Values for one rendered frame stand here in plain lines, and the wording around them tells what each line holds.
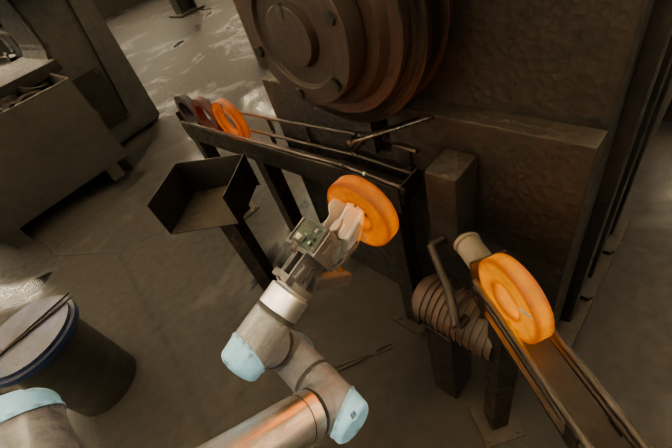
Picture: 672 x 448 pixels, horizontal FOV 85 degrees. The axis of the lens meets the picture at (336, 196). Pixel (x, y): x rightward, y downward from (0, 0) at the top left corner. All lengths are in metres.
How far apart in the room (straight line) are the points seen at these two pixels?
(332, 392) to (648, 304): 1.24
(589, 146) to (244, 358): 0.67
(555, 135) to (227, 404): 1.36
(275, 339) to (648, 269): 1.42
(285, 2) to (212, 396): 1.37
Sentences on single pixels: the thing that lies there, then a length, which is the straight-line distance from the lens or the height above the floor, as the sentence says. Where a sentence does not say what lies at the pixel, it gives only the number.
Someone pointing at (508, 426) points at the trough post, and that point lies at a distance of 1.38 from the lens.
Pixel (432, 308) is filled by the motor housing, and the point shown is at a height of 0.52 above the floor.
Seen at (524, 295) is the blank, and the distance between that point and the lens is 0.66.
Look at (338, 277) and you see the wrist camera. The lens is 0.71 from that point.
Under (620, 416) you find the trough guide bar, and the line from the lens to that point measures 0.69.
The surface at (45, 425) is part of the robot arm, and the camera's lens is 0.58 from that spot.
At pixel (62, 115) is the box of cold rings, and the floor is 0.57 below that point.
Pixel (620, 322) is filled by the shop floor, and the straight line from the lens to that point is 1.60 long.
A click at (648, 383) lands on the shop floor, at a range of 1.52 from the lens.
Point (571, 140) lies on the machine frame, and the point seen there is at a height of 0.87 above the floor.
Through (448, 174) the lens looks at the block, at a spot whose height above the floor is 0.80.
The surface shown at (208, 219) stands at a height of 0.60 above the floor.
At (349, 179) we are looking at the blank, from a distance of 0.68.
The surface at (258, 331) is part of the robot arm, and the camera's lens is 0.64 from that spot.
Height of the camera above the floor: 1.33
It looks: 41 degrees down
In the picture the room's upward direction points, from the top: 19 degrees counter-clockwise
